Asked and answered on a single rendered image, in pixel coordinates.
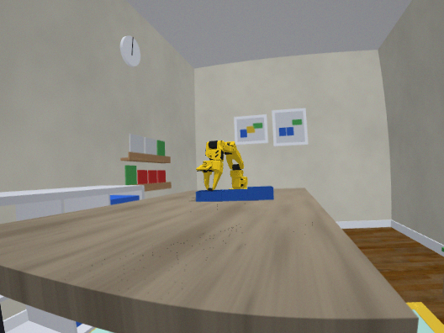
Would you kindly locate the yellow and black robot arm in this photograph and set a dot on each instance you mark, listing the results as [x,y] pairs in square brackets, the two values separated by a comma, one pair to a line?
[215,150]

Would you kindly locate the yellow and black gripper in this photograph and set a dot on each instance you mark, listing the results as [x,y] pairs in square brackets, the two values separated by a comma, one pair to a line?
[207,168]

